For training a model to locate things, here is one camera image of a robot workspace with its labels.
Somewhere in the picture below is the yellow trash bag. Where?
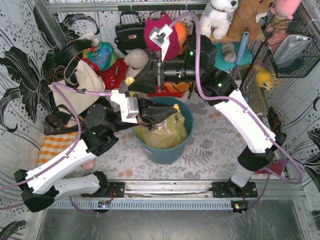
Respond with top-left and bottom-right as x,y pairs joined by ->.
133,92 -> 189,150

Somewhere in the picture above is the teal trash bin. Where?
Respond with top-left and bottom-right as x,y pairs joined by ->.
133,97 -> 194,165

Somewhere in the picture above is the blue floor mop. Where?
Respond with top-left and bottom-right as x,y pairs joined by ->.
232,31 -> 250,80

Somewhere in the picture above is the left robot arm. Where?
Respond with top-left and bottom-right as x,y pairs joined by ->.
14,93 -> 179,213

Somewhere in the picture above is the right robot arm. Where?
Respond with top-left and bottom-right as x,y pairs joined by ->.
128,34 -> 286,198

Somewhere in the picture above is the rainbow striped bag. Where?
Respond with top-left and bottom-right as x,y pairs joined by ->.
147,82 -> 191,98

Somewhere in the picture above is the colourful printed bag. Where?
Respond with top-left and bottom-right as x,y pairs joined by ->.
82,41 -> 117,72

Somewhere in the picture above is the cream canvas tote bag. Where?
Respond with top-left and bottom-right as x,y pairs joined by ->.
47,59 -> 106,116

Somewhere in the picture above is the cream plush sheep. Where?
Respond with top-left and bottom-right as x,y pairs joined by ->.
124,48 -> 149,86

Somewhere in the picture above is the magenta fabric hat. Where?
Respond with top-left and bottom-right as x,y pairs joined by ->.
144,13 -> 180,61

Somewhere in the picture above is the red cloth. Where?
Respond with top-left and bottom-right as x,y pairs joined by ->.
96,58 -> 128,90

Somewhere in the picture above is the black leather handbag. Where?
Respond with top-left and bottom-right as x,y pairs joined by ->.
114,11 -> 148,56

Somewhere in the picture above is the teal folded cloth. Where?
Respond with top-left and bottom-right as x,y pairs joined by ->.
214,41 -> 254,72

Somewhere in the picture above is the orange plush toy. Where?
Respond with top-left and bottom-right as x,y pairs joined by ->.
174,21 -> 188,50

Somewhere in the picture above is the pink rolled towel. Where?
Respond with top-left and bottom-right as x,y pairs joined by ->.
81,159 -> 95,171

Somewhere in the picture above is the white plush dog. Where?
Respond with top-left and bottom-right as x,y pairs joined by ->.
199,0 -> 239,40

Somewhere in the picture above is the yellow plush duck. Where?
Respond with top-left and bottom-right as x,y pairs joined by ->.
253,61 -> 272,91

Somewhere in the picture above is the orange checkered cloth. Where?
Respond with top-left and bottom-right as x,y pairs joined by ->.
37,132 -> 77,166

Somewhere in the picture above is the brown teddy bear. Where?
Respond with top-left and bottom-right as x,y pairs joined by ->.
227,0 -> 275,41

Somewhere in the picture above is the silver foil pouch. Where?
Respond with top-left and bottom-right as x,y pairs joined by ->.
273,34 -> 312,65

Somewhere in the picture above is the pink plush toy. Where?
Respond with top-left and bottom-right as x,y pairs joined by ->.
265,0 -> 301,46

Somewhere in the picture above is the purple orange sock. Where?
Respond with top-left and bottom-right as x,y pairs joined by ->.
255,159 -> 288,175

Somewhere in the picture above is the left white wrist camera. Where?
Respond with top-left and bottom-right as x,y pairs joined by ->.
110,90 -> 139,124

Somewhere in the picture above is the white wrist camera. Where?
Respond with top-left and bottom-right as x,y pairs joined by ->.
149,24 -> 173,62
110,90 -> 139,124

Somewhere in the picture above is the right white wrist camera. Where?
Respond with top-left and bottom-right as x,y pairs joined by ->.
149,24 -> 173,62

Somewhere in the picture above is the black wire basket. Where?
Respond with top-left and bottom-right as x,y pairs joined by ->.
261,12 -> 320,79

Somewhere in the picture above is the aluminium front rail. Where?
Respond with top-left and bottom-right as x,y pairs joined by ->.
36,178 -> 306,201

